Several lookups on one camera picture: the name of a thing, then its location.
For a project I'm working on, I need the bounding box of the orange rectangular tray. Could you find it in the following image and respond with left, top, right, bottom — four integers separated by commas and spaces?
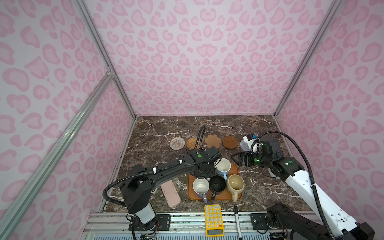
187, 162, 243, 202

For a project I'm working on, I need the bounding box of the cork paw-shaped coaster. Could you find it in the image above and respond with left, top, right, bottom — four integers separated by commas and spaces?
204, 135, 222, 149

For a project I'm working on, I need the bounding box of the light blue mug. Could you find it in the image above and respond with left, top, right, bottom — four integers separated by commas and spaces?
215, 158, 232, 181

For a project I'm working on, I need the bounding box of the white woven round coaster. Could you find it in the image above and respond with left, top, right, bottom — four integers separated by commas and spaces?
170, 137, 185, 151

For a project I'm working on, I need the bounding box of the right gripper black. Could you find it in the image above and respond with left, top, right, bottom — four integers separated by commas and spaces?
229, 150, 273, 168

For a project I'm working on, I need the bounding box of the masking tape roll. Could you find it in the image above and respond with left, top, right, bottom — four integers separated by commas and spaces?
268, 168, 277, 178

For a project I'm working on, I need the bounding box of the grey knitted round coaster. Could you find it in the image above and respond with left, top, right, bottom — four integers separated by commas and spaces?
240, 140, 250, 152

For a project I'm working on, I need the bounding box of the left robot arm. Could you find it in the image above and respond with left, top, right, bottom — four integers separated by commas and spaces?
120, 147, 222, 225

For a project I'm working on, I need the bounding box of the aluminium front rail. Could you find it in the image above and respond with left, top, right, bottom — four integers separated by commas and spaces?
79, 209, 343, 240

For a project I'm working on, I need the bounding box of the rattan woven round coaster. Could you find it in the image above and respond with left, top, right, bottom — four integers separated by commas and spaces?
187, 138, 201, 150

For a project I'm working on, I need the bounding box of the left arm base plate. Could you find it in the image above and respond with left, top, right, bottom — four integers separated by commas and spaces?
129, 214, 171, 232

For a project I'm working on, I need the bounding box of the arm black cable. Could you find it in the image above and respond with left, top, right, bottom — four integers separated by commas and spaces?
101, 125, 207, 208
250, 130, 337, 240

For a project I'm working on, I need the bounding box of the white mug purple handle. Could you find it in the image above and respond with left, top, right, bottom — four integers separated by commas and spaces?
193, 179, 210, 204

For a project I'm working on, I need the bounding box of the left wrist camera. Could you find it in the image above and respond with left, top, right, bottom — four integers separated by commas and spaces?
205, 146, 222, 164

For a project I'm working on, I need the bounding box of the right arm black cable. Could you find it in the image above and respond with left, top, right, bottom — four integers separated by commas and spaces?
250, 130, 337, 240

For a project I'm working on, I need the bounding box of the black marker pen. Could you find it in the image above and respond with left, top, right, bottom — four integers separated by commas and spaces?
234, 206, 243, 240

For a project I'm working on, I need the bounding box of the beige ceramic mug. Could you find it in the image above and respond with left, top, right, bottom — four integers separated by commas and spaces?
226, 175, 245, 203

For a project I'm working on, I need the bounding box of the yellow calculator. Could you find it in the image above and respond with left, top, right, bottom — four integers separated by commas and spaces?
204, 205, 225, 237

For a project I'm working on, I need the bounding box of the black mug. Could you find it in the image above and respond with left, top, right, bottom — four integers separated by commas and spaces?
209, 175, 226, 201

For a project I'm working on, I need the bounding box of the pink pencil case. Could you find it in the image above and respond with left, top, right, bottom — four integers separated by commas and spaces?
161, 180, 182, 209

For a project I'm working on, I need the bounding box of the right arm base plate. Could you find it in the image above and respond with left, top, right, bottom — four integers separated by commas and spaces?
250, 212, 283, 233

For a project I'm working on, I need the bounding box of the brown wooden round coaster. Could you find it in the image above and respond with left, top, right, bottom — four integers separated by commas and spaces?
222, 136, 239, 150

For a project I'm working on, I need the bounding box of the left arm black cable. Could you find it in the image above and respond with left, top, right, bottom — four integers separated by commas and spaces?
101, 125, 207, 208

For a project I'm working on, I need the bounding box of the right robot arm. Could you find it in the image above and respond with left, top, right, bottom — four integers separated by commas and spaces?
231, 152, 375, 240

